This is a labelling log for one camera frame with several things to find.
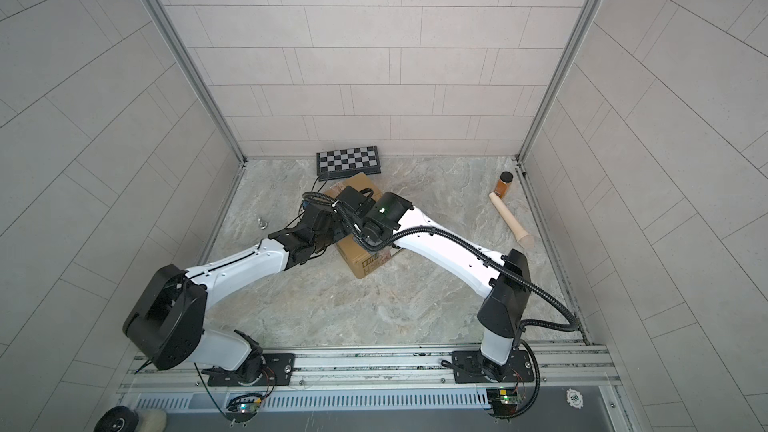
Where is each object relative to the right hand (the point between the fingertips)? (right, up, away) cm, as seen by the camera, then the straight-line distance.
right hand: (373, 235), depth 76 cm
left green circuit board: (-28, -35, -11) cm, 46 cm away
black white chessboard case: (-13, +21, +36) cm, 43 cm away
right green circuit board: (+31, -37, -8) cm, 49 cm away
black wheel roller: (-47, -31, -20) cm, 60 cm away
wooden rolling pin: (+45, -4, +15) cm, 48 cm away
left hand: (-8, +1, +13) cm, 15 cm away
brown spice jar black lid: (+41, +13, +23) cm, 49 cm away
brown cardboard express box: (-4, -7, +3) cm, 8 cm away
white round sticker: (+47, -36, -8) cm, 60 cm away
